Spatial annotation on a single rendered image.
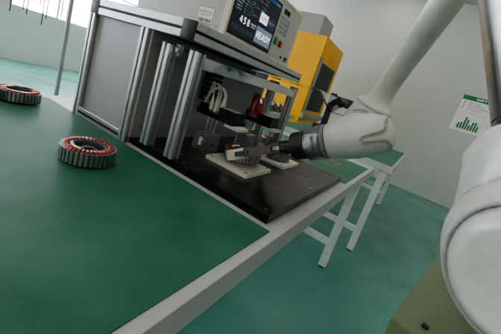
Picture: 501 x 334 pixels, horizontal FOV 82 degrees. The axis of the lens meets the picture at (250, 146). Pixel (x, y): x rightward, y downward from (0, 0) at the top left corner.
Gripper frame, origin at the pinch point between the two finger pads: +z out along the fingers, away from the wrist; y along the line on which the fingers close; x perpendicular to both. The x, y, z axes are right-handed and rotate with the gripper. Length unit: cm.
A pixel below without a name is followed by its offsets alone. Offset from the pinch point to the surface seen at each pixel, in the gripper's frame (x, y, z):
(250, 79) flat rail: -23.6, -6.4, -2.3
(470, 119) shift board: -16, -532, -118
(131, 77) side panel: -24.7, 22.0, 18.8
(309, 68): -122, -346, 83
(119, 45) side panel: -35.8, 20.8, 23.9
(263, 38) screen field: -37.6, -12.2, -6.2
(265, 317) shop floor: 77, -45, 28
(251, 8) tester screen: -42.3, -1.0, -9.0
